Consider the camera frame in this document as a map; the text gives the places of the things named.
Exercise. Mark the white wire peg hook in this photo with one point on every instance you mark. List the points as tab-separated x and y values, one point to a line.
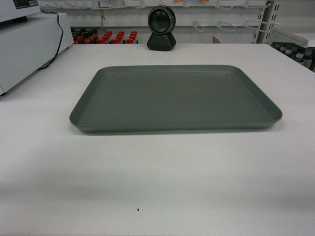
256	24

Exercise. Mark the black round barcode scanner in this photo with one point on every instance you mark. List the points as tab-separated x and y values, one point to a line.
161	22

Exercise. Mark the white angled shelf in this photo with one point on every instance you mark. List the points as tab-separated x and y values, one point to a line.
303	36

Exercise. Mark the white slotted rack upright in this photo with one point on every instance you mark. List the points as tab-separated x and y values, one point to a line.
267	14

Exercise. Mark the white capped dark bottle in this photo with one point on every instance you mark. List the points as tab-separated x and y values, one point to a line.
288	51

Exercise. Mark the silver grey serving tray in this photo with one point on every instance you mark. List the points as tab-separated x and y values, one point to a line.
172	97

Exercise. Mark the white receipt printer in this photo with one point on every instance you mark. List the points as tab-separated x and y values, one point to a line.
14	9

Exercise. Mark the red capped bottle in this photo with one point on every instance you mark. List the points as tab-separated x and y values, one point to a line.
109	33
133	34
121	34
101	41

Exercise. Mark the white cash register box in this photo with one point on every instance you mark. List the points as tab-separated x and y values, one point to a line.
28	46

